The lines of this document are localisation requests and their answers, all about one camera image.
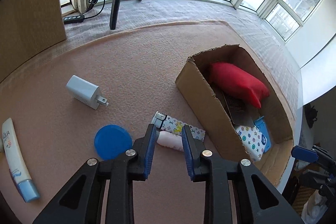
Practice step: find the black inline cable switch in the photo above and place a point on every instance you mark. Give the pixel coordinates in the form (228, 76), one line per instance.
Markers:
(73, 19)

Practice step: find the white gloved right hand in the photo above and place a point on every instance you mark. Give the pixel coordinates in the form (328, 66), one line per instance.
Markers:
(314, 208)

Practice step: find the white Aqua sunscreen tube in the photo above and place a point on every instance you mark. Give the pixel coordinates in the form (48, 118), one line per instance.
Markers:
(18, 170)

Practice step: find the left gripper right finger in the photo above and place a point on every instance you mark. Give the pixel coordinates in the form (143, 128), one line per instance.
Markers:
(235, 191)

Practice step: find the large wooden board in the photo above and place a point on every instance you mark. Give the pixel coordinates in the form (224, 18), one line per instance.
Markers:
(28, 27)

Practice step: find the white USB wall charger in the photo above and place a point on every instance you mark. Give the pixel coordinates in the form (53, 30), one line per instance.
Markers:
(86, 92)

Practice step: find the patterned tissue pack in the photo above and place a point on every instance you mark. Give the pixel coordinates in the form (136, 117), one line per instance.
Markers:
(254, 141)

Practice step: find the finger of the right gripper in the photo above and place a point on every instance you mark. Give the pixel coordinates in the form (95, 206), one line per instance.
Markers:
(304, 154)

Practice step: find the patterned lighter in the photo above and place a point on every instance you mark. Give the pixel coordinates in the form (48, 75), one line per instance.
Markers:
(172, 125)

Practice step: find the red fabric pouch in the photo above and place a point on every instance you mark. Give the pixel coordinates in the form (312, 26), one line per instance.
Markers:
(238, 83)

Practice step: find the dark grey card tag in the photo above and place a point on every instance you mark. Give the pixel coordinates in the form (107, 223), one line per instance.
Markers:
(238, 111)

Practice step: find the cardboard box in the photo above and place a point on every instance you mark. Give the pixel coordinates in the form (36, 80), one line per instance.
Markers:
(208, 104)

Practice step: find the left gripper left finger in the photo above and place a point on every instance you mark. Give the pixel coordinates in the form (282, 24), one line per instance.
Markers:
(108, 182)

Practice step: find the blue round lid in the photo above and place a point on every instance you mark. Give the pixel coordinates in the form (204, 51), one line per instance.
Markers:
(112, 140)

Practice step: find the small pink bottle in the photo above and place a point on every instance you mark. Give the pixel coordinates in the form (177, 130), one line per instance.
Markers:
(169, 140)

